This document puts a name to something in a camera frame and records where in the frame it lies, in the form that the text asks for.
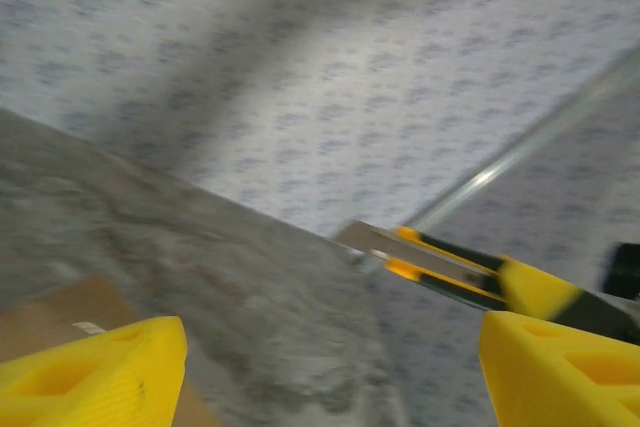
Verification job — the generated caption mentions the aluminium frame post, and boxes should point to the aluminium frame post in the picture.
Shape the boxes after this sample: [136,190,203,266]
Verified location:
[349,44,640,273]

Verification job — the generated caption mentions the yellow and black utility knife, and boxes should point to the yellow and black utility knife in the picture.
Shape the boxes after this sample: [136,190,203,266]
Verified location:
[332,219,640,346]

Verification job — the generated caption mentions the brown cardboard express box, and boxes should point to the brown cardboard express box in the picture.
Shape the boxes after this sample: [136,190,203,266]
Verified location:
[0,274,221,427]

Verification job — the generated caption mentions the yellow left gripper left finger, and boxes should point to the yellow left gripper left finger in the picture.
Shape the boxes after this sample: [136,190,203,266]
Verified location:
[0,315,189,427]

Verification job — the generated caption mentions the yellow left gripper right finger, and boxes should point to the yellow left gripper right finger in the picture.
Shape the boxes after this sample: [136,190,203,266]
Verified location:
[478,310,640,427]

